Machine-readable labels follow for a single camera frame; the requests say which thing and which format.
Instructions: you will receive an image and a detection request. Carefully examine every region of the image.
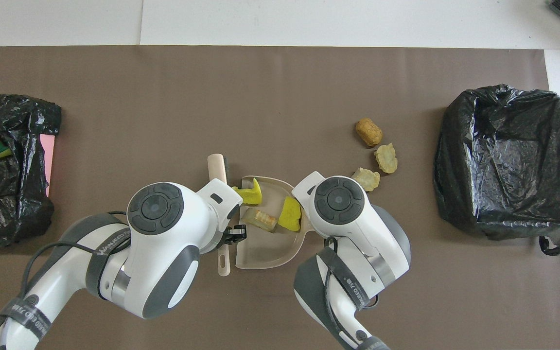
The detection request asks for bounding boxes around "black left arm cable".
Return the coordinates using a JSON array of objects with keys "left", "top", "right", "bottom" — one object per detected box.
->
[{"left": 20, "top": 210, "right": 132, "bottom": 292}]

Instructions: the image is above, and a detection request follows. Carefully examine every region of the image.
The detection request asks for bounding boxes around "beige plastic dustpan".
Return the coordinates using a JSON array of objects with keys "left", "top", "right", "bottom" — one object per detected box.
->
[{"left": 235, "top": 175, "right": 313, "bottom": 271}]

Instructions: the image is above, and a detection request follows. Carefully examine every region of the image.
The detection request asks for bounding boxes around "black trash bag over pink bin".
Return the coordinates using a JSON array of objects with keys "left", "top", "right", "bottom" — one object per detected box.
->
[{"left": 0, "top": 94, "right": 62, "bottom": 248}]

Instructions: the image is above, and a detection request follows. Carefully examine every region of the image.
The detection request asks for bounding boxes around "brown paper table mat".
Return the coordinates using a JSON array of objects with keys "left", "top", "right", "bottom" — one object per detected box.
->
[{"left": 0, "top": 45, "right": 560, "bottom": 350}]

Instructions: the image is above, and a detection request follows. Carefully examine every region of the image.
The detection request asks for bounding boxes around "pale angular foam chunk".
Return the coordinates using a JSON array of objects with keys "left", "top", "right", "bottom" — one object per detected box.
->
[{"left": 351, "top": 168, "right": 381, "bottom": 193}]

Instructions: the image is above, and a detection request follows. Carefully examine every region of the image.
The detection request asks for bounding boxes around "boot-shaped green yellow sponge piece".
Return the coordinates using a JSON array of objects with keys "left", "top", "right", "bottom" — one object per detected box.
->
[{"left": 232, "top": 177, "right": 264, "bottom": 205}]

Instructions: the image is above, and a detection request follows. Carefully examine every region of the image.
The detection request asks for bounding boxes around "yellow sponge chunk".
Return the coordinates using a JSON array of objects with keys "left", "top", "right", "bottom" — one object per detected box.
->
[{"left": 278, "top": 196, "right": 303, "bottom": 232}]

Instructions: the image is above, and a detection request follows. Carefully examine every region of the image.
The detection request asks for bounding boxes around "black trash bag lined bin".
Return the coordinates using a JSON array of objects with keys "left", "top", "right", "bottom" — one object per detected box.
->
[{"left": 433, "top": 84, "right": 560, "bottom": 256}]

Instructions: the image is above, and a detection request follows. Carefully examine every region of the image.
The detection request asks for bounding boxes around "beige brush with black bristles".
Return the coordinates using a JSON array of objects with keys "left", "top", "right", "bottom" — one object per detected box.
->
[{"left": 207, "top": 153, "right": 232, "bottom": 277}]

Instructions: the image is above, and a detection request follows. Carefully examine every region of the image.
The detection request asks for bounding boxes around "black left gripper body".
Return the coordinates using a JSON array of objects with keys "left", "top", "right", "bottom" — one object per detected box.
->
[{"left": 221, "top": 224, "right": 248, "bottom": 246}]

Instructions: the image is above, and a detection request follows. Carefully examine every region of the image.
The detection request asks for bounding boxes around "pink plastic bin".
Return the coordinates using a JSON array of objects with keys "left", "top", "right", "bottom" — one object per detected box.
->
[{"left": 39, "top": 135, "right": 56, "bottom": 197}]

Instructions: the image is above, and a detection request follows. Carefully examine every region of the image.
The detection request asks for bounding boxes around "pale orange-tinted foam chunk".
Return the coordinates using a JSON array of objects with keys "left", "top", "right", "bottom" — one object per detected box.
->
[{"left": 245, "top": 210, "right": 279, "bottom": 233}]

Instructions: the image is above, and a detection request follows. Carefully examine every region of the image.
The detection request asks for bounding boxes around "brown oval cork-like chunk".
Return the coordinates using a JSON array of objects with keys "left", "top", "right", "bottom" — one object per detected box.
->
[{"left": 355, "top": 118, "right": 384, "bottom": 147}]

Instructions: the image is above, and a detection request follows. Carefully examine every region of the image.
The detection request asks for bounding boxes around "pale oval foam chunk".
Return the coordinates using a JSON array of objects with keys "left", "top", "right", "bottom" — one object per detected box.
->
[{"left": 374, "top": 142, "right": 399, "bottom": 175}]

